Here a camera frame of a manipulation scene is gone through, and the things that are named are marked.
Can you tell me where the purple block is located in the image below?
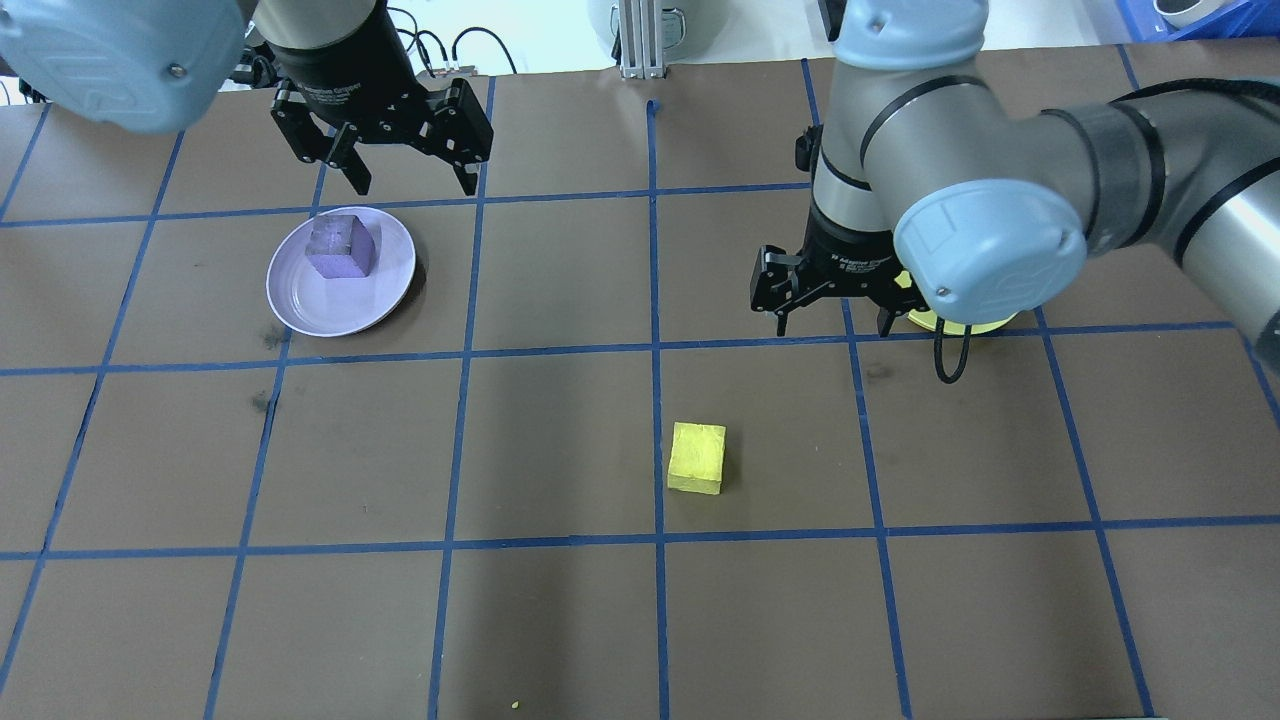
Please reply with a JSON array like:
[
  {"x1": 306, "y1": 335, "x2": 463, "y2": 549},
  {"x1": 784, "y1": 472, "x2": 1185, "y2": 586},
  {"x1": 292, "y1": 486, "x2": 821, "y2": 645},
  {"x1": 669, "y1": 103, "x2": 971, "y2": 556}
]
[{"x1": 305, "y1": 212, "x2": 379, "y2": 279}]

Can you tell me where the yellow block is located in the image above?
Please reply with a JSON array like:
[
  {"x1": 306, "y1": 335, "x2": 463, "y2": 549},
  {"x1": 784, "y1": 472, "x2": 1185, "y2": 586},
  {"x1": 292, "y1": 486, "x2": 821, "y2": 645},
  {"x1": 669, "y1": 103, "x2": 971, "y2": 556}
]
[{"x1": 667, "y1": 421, "x2": 728, "y2": 497}]

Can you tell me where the yellow round plate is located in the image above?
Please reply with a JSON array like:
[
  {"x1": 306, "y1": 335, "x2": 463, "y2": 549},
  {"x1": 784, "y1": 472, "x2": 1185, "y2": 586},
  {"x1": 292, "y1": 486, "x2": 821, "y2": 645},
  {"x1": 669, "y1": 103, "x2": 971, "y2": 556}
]
[{"x1": 903, "y1": 270, "x2": 1023, "y2": 337}]

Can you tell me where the purple round plate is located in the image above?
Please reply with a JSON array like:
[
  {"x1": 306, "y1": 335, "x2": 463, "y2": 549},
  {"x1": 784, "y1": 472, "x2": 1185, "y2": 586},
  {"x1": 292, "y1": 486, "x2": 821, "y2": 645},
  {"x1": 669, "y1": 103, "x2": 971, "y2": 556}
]
[{"x1": 266, "y1": 206, "x2": 417, "y2": 338}]

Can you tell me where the blue plastic bin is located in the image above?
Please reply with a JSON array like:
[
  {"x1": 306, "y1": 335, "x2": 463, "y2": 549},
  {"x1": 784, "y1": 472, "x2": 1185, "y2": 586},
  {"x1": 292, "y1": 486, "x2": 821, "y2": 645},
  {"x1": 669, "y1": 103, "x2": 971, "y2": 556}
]
[{"x1": 1114, "y1": 0, "x2": 1280, "y2": 44}]

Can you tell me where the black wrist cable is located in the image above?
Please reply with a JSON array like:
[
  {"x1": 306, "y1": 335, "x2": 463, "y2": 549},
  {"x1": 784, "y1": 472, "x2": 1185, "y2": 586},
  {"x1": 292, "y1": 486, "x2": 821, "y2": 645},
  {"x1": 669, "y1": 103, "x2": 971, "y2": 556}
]
[{"x1": 933, "y1": 318, "x2": 975, "y2": 386}]

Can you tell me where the black looped cable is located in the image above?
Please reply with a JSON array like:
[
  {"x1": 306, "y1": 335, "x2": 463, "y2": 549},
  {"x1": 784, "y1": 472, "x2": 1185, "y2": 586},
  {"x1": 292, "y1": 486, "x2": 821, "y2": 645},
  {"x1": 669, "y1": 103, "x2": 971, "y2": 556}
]
[
  {"x1": 386, "y1": 6, "x2": 447, "y2": 79},
  {"x1": 450, "y1": 27, "x2": 519, "y2": 77}
]

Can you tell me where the aluminium frame post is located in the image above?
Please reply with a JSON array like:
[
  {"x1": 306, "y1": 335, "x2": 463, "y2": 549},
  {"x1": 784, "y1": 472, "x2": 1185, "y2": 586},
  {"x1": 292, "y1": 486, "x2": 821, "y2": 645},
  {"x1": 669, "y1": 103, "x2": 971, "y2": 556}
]
[{"x1": 618, "y1": 0, "x2": 669, "y2": 80}]

